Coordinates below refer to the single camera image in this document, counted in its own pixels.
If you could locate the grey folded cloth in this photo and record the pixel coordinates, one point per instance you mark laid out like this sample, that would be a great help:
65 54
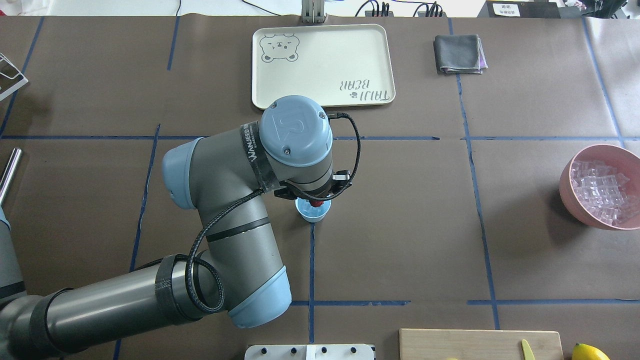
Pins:
459 54

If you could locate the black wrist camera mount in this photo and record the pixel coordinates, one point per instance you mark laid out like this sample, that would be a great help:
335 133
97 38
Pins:
340 181

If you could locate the steel muddler with black tip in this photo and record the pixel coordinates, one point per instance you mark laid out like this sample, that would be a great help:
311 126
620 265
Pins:
9 172

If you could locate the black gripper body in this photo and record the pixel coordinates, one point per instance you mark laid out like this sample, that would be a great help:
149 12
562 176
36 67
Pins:
285 193

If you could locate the light blue cup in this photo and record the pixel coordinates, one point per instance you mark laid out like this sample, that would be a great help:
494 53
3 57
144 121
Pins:
312 214

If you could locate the bamboo cutting board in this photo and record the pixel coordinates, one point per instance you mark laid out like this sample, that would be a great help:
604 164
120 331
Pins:
467 344

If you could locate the aluminium frame post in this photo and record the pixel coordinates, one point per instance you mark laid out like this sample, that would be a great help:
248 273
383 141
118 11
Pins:
313 11

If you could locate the black box with label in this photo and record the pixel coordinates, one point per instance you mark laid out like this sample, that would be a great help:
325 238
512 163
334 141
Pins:
525 9

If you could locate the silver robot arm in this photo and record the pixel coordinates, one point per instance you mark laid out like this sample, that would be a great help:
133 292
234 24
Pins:
233 265

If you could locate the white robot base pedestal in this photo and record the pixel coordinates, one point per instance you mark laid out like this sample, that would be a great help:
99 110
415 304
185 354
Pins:
336 351

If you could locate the pink bowl of ice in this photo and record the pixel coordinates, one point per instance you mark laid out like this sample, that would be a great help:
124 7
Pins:
599 186

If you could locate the cream bear tray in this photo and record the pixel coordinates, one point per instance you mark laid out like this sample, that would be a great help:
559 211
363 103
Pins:
344 65

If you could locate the white wire cup rack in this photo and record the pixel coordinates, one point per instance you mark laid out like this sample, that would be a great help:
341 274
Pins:
11 78

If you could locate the yellow lemon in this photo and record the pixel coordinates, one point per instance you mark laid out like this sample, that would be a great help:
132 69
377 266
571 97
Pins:
582 351

